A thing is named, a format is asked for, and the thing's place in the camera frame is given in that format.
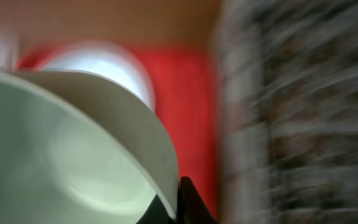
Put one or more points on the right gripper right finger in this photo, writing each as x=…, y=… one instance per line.
x=191, y=208

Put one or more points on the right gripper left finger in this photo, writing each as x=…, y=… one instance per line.
x=156, y=214

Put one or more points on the green bowl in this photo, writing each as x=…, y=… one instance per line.
x=77, y=148

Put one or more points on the light blue bowl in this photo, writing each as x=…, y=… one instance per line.
x=103, y=59

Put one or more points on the grey dishwasher rack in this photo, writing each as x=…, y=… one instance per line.
x=289, y=98

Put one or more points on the red serving tray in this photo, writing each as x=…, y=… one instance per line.
x=185, y=103

